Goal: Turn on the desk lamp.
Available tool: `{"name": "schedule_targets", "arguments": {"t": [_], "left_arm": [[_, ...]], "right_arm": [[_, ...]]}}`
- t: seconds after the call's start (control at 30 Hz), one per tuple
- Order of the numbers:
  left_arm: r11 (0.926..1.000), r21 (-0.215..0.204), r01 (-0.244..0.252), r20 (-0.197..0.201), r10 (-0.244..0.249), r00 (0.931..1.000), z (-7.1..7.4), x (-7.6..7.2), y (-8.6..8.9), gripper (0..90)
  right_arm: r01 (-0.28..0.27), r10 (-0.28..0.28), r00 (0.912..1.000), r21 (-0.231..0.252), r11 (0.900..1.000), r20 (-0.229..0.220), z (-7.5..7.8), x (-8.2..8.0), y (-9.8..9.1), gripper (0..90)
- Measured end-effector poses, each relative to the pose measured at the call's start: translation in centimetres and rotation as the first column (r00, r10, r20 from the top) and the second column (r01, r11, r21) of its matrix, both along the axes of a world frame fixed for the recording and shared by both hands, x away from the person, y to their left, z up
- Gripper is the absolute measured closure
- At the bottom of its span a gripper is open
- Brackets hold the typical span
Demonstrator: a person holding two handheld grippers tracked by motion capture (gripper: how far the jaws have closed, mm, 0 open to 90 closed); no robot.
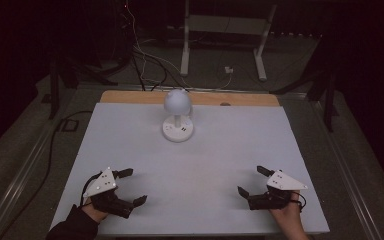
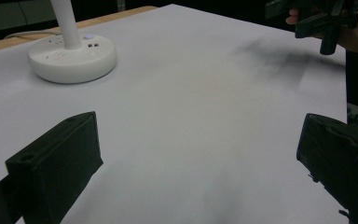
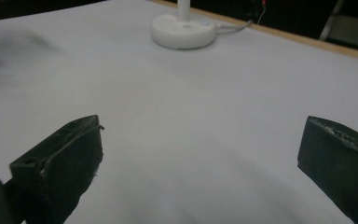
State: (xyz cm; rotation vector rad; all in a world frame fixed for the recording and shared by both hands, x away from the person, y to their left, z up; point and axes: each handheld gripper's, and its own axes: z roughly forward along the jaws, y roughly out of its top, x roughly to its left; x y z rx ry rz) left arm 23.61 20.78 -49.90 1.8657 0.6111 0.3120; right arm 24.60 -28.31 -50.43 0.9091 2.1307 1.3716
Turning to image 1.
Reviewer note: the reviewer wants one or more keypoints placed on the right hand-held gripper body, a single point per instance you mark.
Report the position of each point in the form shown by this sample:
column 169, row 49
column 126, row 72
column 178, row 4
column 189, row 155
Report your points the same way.
column 275, row 193

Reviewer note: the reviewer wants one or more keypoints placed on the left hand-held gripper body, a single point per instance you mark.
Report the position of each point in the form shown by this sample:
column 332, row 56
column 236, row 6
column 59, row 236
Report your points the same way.
column 108, row 196

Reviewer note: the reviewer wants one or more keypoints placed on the person's left hand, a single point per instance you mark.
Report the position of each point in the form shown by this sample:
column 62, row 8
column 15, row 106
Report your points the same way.
column 93, row 211

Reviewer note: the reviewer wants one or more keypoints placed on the person's right hand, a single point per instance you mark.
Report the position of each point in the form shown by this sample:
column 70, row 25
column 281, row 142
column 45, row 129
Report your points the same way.
column 288, row 213

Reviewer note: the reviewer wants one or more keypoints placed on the white table cover sheet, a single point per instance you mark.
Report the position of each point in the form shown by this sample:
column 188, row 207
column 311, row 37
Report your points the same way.
column 193, row 166

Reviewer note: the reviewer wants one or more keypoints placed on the white round-head desk lamp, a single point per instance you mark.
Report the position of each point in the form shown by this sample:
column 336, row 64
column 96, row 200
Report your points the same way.
column 177, row 115

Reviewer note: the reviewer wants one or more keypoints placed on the black tripod stand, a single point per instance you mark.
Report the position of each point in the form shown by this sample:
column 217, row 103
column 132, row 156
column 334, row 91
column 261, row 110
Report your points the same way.
column 320, row 90

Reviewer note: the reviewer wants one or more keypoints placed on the white plug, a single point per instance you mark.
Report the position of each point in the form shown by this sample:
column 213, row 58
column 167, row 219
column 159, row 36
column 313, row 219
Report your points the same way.
column 228, row 70

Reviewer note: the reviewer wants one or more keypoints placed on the metal floor rail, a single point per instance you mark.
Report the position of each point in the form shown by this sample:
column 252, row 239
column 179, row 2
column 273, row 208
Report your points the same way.
column 16, row 180
column 350, row 173

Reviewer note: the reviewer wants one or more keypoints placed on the white metal stand frame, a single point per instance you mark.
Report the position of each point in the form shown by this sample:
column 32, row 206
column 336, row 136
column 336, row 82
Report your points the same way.
column 226, row 26

